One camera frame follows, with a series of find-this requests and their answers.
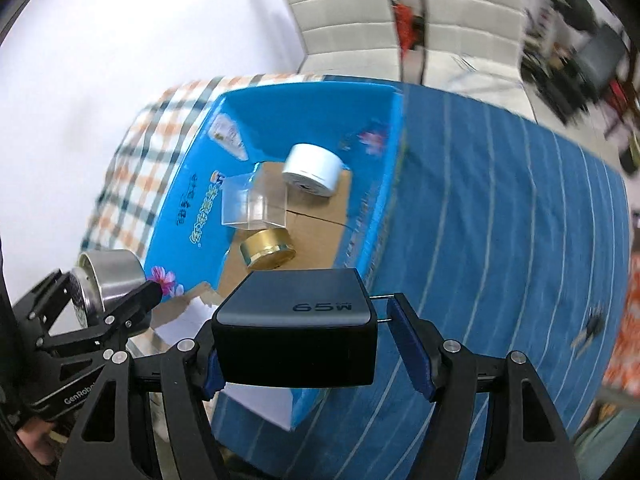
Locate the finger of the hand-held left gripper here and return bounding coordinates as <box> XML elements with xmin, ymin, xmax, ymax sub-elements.
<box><xmin>42</xmin><ymin>280</ymin><xmax>163</xmax><ymax>356</ymax></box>
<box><xmin>10</xmin><ymin>270</ymin><xmax>76</xmax><ymax>351</ymax></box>

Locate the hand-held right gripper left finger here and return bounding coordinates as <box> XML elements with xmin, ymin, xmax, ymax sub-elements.
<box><xmin>57</xmin><ymin>327</ymin><xmax>226</xmax><ymax>480</ymax></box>

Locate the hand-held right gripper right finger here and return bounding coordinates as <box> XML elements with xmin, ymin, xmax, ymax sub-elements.
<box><xmin>386</xmin><ymin>292</ymin><xmax>581</xmax><ymax>480</ymax></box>

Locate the steel shaker tin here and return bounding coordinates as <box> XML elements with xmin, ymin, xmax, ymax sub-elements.
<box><xmin>70</xmin><ymin>249</ymin><xmax>147</xmax><ymax>323</ymax></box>

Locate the black power adapter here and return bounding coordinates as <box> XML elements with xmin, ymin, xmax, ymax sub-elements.
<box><xmin>211</xmin><ymin>268</ymin><xmax>393</xmax><ymax>390</ymax></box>

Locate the gold round tin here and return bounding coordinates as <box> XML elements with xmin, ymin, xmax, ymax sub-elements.
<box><xmin>240</xmin><ymin>228</ymin><xmax>297</xmax><ymax>271</ymax></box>

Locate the clear plastic box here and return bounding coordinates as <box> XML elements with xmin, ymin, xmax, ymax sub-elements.
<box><xmin>220</xmin><ymin>161</ymin><xmax>288</xmax><ymax>231</ymax></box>

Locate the blue cardboard box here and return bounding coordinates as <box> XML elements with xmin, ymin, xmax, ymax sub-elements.
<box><xmin>142</xmin><ymin>82</ymin><xmax>406</xmax><ymax>433</ymax></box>

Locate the white tape roll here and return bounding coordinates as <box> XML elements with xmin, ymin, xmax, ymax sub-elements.
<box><xmin>281</xmin><ymin>143</ymin><xmax>346</xmax><ymax>200</ymax></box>

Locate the person's left hand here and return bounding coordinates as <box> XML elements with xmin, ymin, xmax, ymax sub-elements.
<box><xmin>14</xmin><ymin>417</ymin><xmax>63</xmax><ymax>466</ymax></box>

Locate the blue striped tablecloth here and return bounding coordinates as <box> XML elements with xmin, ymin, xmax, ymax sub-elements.
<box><xmin>210</xmin><ymin>77</ymin><xmax>631</xmax><ymax>480</ymax></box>

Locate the plaid cloth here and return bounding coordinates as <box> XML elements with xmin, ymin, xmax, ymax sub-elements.
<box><xmin>80</xmin><ymin>74</ymin><xmax>326</xmax><ymax>271</ymax></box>

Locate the bunch of keys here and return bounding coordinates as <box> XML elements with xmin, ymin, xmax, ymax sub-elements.
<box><xmin>571</xmin><ymin>307</ymin><xmax>608</xmax><ymax>348</ymax></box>

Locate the orange floral cloth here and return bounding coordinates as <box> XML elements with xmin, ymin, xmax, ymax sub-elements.
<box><xmin>602</xmin><ymin>255</ymin><xmax>640</xmax><ymax>396</ymax></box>

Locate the red object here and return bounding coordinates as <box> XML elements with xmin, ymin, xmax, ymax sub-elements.
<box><xmin>392</xmin><ymin>2</ymin><xmax>426</xmax><ymax>53</ymax></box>

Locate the white quilted chair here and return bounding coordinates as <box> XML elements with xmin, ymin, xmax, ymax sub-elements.
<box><xmin>417</xmin><ymin>0</ymin><xmax>532</xmax><ymax>96</ymax></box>
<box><xmin>276</xmin><ymin>0</ymin><xmax>403</xmax><ymax>81</ymax></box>

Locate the black weight bench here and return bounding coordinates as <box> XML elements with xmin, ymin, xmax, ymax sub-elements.
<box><xmin>520</xmin><ymin>20</ymin><xmax>631</xmax><ymax>126</ymax></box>

